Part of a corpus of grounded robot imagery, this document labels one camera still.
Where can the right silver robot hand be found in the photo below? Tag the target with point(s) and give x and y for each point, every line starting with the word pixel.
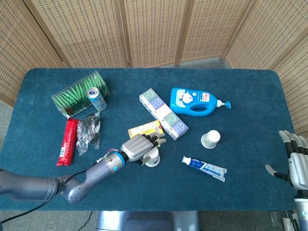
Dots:
pixel 299 168

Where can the yellow flat box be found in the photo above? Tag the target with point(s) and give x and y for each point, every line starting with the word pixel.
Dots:
pixel 144 128

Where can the clear box green tea bags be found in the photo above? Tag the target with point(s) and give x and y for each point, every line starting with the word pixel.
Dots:
pixel 72 96

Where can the red snack package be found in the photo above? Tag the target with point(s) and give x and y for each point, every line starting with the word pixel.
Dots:
pixel 68 142

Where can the crumpled clear plastic wrapper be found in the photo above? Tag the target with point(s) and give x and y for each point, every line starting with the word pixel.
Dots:
pixel 85 132

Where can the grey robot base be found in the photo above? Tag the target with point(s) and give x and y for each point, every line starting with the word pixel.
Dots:
pixel 149 221

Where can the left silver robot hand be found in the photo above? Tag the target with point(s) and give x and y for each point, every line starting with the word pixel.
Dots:
pixel 136 148

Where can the dark blue table cloth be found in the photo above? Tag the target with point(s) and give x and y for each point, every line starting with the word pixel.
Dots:
pixel 168 192

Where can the woven folding screen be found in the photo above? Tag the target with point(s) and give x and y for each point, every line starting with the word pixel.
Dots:
pixel 154 31

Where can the long pastel tissue pack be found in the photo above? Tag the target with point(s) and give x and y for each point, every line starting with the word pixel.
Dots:
pixel 163 113

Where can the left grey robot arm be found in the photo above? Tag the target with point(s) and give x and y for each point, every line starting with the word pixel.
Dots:
pixel 72 185

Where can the blue detergent pump bottle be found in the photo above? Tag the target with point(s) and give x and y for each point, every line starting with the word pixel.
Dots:
pixel 187 101

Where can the light blue drink can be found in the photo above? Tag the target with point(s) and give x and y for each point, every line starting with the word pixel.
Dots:
pixel 97 102

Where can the blue white toothpaste tube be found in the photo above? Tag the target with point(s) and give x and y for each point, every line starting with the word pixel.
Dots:
pixel 204 167

